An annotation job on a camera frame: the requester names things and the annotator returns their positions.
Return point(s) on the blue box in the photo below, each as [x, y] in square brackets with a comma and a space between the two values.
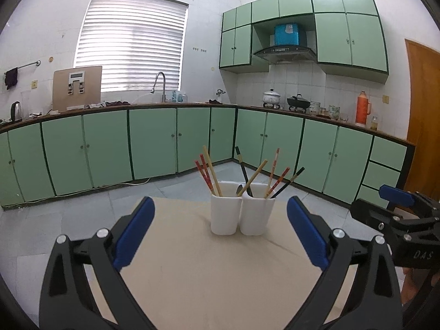
[286, 35]

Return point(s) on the white window blinds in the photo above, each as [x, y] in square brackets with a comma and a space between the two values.
[134, 41]

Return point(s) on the green patterned glass jar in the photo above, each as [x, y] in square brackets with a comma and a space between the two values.
[334, 112]

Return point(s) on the dark grey spoon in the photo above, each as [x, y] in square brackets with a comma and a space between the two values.
[239, 189]

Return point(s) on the white lidded pot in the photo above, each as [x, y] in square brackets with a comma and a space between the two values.
[272, 98]

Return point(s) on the dark rag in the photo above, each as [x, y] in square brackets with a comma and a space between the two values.
[115, 103]

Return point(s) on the metal towel bar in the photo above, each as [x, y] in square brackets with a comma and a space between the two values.
[29, 64]

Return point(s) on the green lower kitchen cabinets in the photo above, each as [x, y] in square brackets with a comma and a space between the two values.
[151, 141]

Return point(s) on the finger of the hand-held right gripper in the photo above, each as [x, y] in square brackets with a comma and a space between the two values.
[395, 194]
[371, 213]

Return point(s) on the brown wooden door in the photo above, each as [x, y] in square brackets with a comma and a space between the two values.
[424, 110]

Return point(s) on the beige cardboard table cover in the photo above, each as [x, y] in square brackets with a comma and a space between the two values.
[192, 264]

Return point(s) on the black wok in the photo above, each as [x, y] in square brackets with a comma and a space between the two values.
[298, 101]

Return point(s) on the brown cardboard box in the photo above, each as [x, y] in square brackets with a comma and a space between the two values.
[92, 89]

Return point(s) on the white patterned jar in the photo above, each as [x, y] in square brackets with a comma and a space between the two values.
[315, 108]

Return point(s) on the white double utensil holder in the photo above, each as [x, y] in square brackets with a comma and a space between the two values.
[225, 216]

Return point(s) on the black chopstick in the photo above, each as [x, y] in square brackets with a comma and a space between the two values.
[290, 178]
[242, 166]

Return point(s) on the black range hood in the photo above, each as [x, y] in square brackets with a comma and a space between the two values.
[285, 54]

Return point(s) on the row of wall hooks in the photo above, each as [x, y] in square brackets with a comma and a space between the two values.
[200, 50]

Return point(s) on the steel electric kettle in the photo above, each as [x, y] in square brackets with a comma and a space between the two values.
[16, 111]

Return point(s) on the glass jars by faucet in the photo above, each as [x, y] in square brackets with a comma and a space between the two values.
[179, 97]

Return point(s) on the orange thermos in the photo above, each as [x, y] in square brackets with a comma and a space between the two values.
[362, 110]

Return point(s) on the green upper wall cabinets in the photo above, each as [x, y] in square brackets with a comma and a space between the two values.
[343, 37]

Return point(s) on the steel kitchen faucet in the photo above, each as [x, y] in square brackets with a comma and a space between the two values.
[163, 86]

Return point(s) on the dark hanging cloth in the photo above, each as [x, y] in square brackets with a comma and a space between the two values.
[11, 78]

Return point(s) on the small oil bottle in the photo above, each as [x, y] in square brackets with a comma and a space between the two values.
[373, 123]

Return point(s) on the red patterned chopstick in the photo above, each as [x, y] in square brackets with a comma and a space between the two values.
[273, 170]
[205, 166]
[280, 180]
[205, 177]

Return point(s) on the person's right hand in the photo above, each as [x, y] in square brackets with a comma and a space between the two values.
[414, 283]

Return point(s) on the plain wooden chopstick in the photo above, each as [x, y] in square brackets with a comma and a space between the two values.
[210, 168]
[256, 175]

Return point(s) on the small white countertop device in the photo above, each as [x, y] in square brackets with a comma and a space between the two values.
[220, 95]

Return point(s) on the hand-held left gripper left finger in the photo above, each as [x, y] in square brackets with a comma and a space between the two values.
[134, 233]

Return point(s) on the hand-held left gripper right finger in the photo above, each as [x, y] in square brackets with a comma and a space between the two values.
[307, 237]

